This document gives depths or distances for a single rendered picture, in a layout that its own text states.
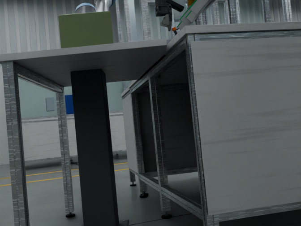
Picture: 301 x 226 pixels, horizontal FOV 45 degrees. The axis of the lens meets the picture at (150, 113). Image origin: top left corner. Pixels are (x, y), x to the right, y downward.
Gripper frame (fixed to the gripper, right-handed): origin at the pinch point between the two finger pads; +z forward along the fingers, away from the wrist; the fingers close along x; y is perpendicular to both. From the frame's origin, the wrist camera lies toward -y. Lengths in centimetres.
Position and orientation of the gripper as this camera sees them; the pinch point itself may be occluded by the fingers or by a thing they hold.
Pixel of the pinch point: (170, 28)
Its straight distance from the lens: 215.0
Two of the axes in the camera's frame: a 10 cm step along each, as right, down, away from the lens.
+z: 1.0, 9.9, -0.5
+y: -9.7, 0.8, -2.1
